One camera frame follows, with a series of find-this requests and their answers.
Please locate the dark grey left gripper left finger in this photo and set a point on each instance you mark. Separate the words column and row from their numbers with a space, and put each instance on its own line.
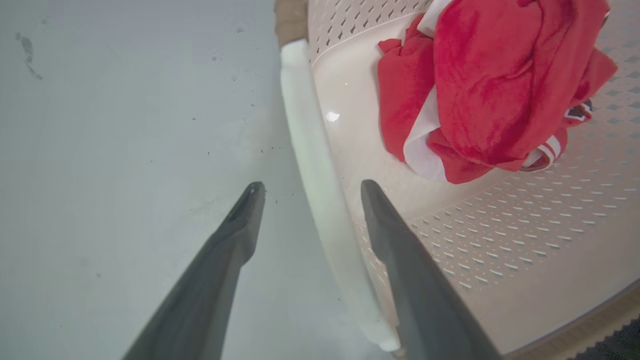
column 200, row 300

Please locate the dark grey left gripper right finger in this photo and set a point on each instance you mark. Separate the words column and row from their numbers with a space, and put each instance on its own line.
column 425, row 305

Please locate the white perforated plastic laundry basket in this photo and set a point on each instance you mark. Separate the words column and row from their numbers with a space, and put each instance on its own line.
column 525, row 240

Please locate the red and white garment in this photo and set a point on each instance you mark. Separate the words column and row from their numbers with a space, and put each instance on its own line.
column 490, row 85

